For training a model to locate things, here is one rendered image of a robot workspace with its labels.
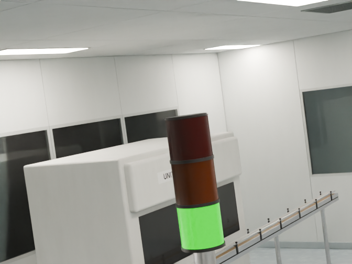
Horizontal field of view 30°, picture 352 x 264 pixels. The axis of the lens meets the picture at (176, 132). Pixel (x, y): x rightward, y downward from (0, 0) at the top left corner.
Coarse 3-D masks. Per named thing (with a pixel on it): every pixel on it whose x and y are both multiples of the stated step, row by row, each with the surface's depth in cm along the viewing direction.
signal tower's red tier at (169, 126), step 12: (180, 120) 72; (192, 120) 72; (204, 120) 73; (168, 132) 73; (180, 132) 72; (192, 132) 72; (204, 132) 73; (168, 144) 74; (180, 144) 72; (192, 144) 72; (204, 144) 73; (180, 156) 72; (192, 156) 72; (204, 156) 73
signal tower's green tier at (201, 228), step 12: (216, 204) 74; (180, 216) 74; (192, 216) 73; (204, 216) 73; (216, 216) 73; (180, 228) 74; (192, 228) 73; (204, 228) 73; (216, 228) 73; (192, 240) 73; (204, 240) 73; (216, 240) 73
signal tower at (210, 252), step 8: (168, 120) 73; (184, 160) 72; (192, 160) 72; (200, 160) 72; (216, 200) 73; (224, 240) 75; (208, 248) 73; (216, 248) 73; (200, 256) 74; (208, 256) 74
